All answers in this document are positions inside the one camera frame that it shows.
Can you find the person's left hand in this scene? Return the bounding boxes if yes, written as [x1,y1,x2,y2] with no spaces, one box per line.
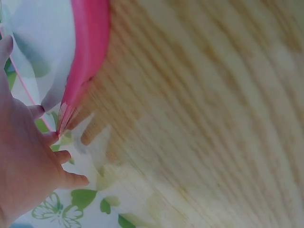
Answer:
[0,34,90,228]

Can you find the translucent pouch with pink edge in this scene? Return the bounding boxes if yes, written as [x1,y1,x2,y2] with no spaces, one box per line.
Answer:
[0,0,111,139]

